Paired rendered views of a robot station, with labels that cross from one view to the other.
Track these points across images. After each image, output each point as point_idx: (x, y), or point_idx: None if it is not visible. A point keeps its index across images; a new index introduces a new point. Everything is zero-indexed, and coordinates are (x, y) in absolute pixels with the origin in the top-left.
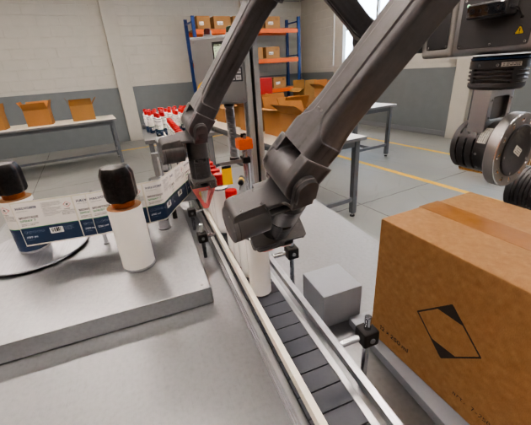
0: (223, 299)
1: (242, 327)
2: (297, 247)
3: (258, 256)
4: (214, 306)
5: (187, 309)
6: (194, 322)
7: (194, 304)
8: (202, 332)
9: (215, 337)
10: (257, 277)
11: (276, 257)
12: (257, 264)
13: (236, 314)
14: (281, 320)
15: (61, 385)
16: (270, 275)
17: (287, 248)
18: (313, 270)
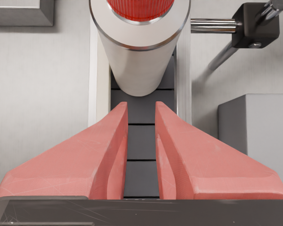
0: (74, 28)
1: (84, 117)
2: (279, 32)
3: (128, 68)
4: (52, 39)
5: (0, 26)
6: (5, 66)
7: (11, 23)
8: (14, 98)
9: (32, 120)
10: (124, 82)
11: (202, 33)
12: (125, 74)
13: (85, 78)
14: (142, 178)
15: None
16: (162, 75)
17: (248, 23)
18: None
